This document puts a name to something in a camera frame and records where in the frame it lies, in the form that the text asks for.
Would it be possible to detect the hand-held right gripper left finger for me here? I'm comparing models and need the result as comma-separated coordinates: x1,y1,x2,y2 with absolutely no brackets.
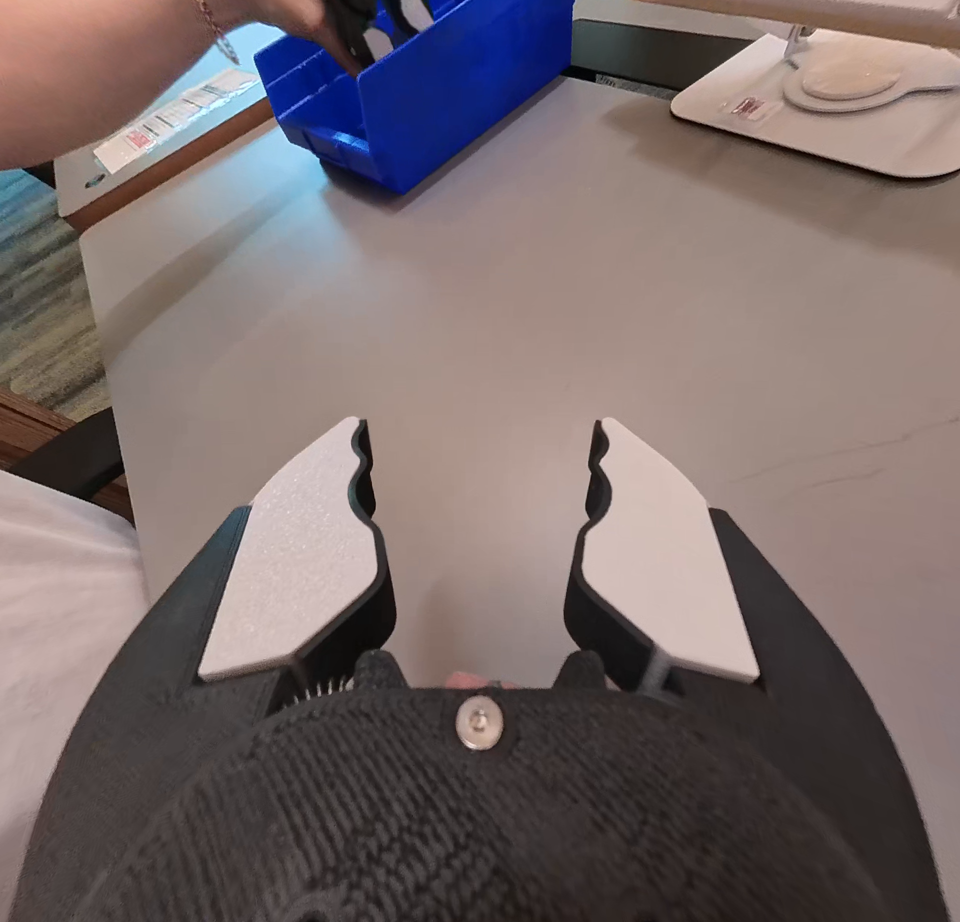
197,416,397,694

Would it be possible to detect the blue plastic bin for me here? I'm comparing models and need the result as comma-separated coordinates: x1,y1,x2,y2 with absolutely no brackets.
253,0,579,197

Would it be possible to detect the person's white t-shirt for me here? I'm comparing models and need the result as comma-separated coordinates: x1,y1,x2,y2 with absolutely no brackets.
0,470,151,870

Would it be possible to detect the person's left forearm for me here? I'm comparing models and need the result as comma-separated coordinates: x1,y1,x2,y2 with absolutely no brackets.
0,0,226,173

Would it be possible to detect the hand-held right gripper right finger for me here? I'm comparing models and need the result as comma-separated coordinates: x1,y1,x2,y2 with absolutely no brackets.
564,417,761,692

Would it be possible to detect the gold chain bracelet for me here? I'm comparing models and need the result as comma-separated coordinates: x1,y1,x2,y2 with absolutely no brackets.
174,0,243,66

